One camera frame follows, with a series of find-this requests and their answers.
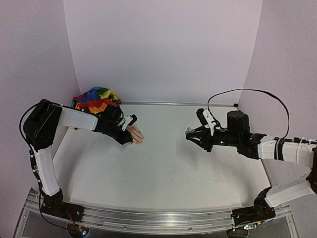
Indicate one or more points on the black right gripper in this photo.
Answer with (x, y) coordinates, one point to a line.
(207, 139)

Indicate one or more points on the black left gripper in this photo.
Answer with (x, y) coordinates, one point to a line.
(125, 139)

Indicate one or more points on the glitter nail polish bottle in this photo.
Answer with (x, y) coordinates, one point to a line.
(189, 130)

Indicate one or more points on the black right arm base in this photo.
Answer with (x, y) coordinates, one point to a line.
(259, 212)

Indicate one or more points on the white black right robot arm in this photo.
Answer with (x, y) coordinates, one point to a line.
(260, 146)

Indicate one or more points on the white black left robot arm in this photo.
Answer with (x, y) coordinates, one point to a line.
(38, 128)

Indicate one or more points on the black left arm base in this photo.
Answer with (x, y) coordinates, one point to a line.
(55, 206)

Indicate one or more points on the mannequin hand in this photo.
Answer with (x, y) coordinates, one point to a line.
(137, 137)

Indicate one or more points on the rainbow colored sleeve cloth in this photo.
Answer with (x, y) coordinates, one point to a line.
(96, 100)

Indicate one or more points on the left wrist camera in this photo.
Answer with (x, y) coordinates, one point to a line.
(128, 120)

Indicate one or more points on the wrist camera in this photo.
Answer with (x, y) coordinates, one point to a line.
(128, 120)
(208, 120)

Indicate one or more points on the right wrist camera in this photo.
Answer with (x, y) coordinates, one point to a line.
(208, 120)

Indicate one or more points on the aluminium front rail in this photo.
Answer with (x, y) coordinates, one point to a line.
(37, 221)

